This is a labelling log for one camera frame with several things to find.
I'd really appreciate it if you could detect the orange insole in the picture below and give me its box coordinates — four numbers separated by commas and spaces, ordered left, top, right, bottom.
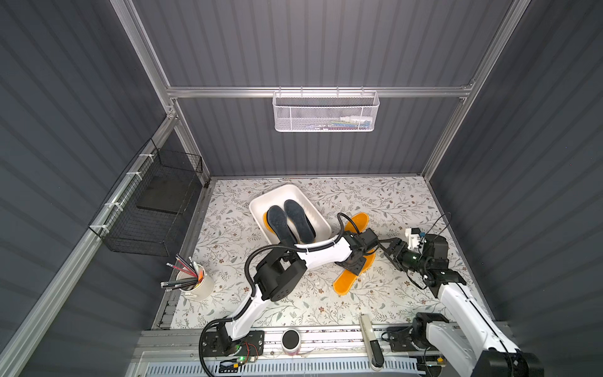
344, 212, 369, 233
263, 212, 275, 234
333, 254, 376, 296

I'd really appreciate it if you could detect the grey fleece insole front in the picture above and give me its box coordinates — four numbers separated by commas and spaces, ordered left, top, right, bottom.
267, 206, 297, 247

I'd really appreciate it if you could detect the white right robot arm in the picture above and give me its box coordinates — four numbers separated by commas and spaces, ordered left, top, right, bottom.
384, 234, 544, 376

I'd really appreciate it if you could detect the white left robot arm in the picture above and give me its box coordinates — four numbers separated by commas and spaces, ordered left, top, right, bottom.
199, 228, 378, 358

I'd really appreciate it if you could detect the white plastic storage box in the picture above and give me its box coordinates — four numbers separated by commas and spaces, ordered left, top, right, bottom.
249, 184, 332, 244

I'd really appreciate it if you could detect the white black handheld scraper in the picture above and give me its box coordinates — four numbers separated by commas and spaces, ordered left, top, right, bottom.
360, 314, 385, 372

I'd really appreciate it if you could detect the bundle of pens in cup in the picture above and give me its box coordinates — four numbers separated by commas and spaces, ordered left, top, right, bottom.
160, 254, 205, 292

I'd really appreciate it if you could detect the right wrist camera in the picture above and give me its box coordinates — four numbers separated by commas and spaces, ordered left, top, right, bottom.
405, 228, 426, 251

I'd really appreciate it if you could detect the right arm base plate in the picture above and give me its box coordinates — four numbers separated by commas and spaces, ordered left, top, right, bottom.
381, 325, 425, 352

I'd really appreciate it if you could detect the white wire wall basket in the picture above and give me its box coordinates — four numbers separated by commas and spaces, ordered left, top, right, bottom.
272, 89, 380, 133

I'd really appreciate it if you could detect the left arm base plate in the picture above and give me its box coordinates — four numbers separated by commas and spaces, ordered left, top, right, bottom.
200, 331, 265, 358

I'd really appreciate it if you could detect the black wire side basket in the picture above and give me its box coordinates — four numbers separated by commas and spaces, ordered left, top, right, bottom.
89, 143, 204, 257

